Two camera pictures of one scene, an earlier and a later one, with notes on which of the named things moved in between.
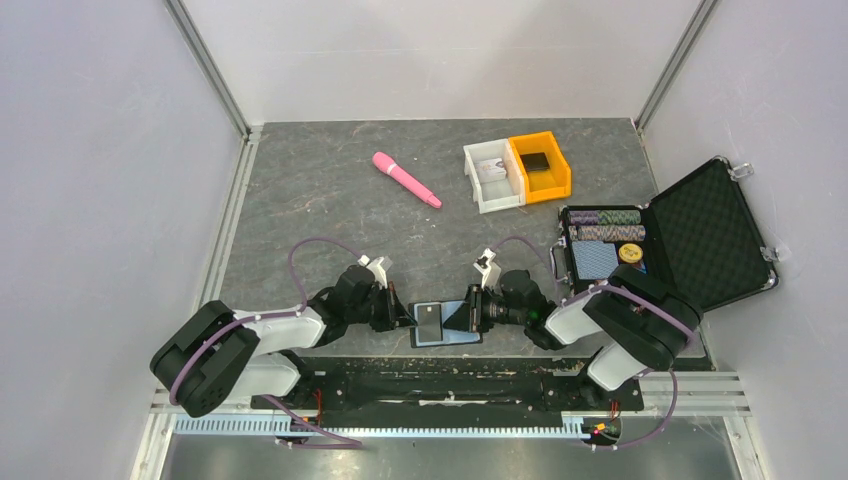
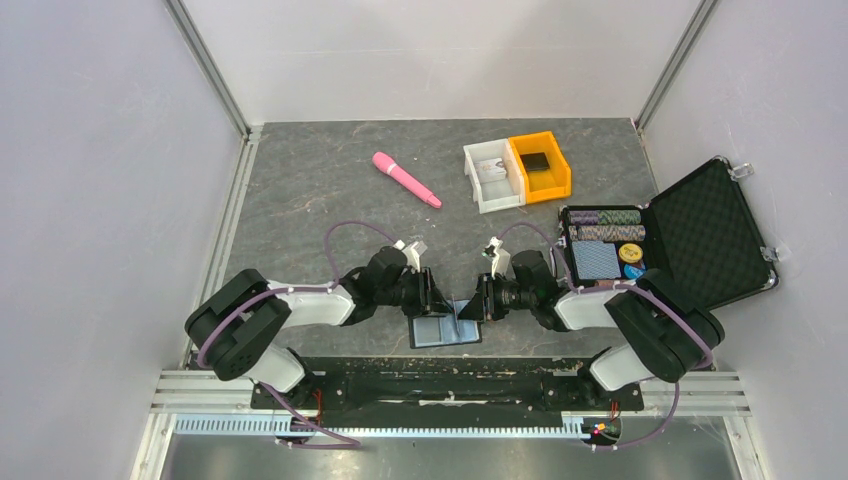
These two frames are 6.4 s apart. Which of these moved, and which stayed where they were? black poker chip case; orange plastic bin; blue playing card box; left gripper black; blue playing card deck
Moved: left gripper black
Stayed: blue playing card box; orange plastic bin; black poker chip case; blue playing card deck
